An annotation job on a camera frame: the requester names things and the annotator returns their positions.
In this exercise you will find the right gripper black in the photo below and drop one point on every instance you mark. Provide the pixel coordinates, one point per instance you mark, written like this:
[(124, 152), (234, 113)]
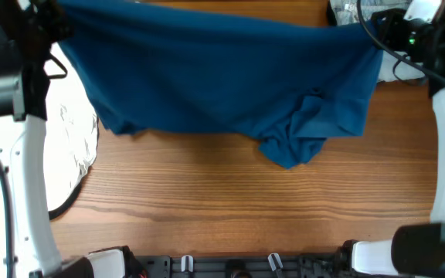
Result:
[(391, 29)]

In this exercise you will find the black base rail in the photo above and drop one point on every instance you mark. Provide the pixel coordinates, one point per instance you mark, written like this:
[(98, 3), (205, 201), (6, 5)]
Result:
[(275, 265)]

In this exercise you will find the black folded garment under jeans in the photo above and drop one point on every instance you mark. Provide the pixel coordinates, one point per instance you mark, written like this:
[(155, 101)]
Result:
[(330, 15)]

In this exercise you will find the light blue denim jeans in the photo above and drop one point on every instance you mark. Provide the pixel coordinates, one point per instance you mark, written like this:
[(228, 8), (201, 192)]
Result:
[(346, 10)]

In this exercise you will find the dark blue polo shirt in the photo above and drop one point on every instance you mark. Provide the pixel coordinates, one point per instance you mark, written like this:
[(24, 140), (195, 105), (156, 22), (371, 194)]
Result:
[(290, 87)]

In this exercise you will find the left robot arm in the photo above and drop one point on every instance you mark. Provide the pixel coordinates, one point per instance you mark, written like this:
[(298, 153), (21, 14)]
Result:
[(27, 246)]

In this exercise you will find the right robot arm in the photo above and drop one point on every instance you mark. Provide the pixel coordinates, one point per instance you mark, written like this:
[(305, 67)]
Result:
[(416, 250)]

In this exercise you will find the white shirt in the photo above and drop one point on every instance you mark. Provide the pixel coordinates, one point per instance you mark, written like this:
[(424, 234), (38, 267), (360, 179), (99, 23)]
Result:
[(66, 97)]

